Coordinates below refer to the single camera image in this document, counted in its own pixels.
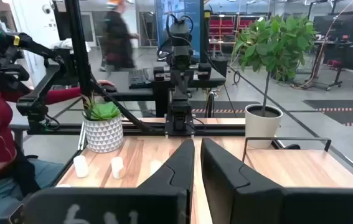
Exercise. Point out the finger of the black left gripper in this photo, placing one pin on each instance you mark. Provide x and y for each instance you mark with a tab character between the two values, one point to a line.
177	81
187	81

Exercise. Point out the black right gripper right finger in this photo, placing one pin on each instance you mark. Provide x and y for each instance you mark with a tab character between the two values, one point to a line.
226	186

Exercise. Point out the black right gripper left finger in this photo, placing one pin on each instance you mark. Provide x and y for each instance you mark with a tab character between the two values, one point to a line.
176	174

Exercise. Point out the small translucent bottle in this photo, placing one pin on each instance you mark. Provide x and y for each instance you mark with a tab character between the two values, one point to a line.
80	166
117	168

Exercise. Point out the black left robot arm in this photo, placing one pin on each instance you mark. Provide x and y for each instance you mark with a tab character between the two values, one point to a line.
179	118

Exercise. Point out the monitor with blue screen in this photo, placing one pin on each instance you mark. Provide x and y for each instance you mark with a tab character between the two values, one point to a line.
198	25

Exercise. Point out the black keyboard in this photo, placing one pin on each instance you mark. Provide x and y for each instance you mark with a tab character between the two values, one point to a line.
139	77

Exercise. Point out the black mat with orange stripes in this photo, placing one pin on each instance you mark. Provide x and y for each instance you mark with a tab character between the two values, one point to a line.
226	105
344	115

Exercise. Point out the red storage rack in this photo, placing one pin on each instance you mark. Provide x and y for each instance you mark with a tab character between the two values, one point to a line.
223	28

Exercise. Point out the black desk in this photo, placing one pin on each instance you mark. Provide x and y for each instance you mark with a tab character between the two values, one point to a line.
123	81

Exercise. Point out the black computer mouse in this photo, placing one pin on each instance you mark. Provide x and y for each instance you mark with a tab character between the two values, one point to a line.
111	89

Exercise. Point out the person's hand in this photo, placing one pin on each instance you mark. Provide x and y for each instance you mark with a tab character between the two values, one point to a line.
106	82

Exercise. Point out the succulent in white patterned pot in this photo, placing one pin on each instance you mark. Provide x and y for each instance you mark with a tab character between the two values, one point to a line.
103	133

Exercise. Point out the leafy plant in white pot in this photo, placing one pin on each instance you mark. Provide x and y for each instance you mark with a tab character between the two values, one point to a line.
272	43

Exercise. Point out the black equipment stand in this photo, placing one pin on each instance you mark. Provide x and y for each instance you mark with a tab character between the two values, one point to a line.
339	68

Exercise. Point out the wooden shelf with black frame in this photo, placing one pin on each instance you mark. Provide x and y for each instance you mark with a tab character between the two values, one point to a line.
304	168

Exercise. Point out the black aluminium rig frame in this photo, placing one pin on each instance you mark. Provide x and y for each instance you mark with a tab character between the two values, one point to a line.
76	46

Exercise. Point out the white dome camera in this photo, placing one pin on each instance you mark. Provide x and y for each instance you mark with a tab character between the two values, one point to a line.
46	8

